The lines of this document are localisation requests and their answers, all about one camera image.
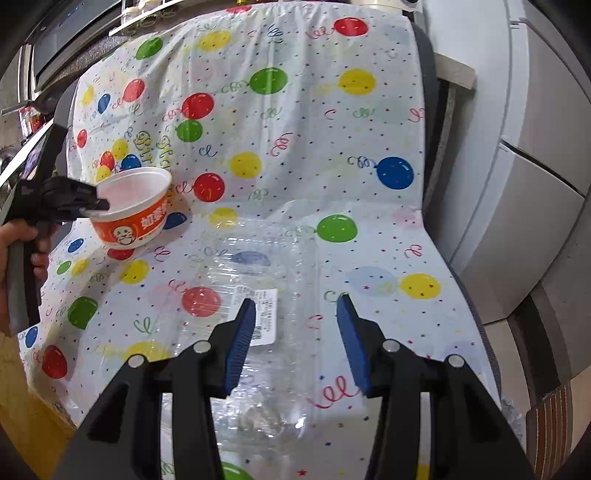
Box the white rice cooker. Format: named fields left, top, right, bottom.
left=353, top=0, right=422, bottom=13

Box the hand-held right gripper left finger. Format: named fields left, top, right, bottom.
left=48, top=298, right=257, bottom=480

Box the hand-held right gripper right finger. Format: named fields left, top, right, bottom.
left=336, top=294, right=532, bottom=480

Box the white kitchen counter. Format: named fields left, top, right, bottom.
left=0, top=131, right=49, bottom=185

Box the grey refrigerator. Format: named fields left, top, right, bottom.
left=418, top=0, right=591, bottom=326

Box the brown striped board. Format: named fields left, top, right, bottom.
left=525, top=382, right=574, bottom=445

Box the person's left hand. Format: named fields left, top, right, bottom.
left=0, top=220, right=49, bottom=334

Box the wooden shelf board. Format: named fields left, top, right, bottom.
left=434, top=51, right=476, bottom=92

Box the orange instant noodle bowl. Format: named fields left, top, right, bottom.
left=90, top=167, right=173, bottom=249

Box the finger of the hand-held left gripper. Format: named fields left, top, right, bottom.
left=78, top=182, right=112, bottom=219

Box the clear plastic container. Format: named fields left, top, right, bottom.
left=173, top=231, right=324, bottom=445

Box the black range hood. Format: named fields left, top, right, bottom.
left=18, top=0, right=126, bottom=89

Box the balloon printed plastic sheet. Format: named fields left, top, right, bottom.
left=16, top=0, right=502, bottom=480

